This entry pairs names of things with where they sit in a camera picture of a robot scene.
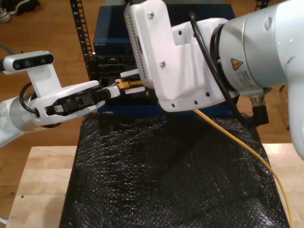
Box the black rack shelf tray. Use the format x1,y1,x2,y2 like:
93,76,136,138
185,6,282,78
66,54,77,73
98,76,160,106

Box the black rack server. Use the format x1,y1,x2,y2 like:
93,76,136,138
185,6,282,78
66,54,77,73
86,55,138,78

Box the white sneaker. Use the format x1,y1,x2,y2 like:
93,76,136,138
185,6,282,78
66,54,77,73
0,7,11,23

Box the blue network switch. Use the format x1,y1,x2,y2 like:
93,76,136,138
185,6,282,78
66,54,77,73
93,4,237,57

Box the black perforated rack post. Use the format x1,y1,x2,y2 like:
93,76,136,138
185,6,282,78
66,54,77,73
69,0,98,81
254,0,270,11

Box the blue rack base plate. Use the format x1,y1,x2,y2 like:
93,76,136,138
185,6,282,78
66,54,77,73
96,104,238,117

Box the dark shoe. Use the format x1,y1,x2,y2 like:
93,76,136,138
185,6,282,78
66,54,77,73
6,0,40,15

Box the yellow network cable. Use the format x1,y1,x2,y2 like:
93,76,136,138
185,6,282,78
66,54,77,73
114,79,294,228

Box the black angled plug cable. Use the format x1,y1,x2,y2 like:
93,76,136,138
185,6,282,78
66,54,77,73
189,9,270,129

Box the black bubble wrap mat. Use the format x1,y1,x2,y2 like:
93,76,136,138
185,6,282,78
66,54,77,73
59,113,291,228

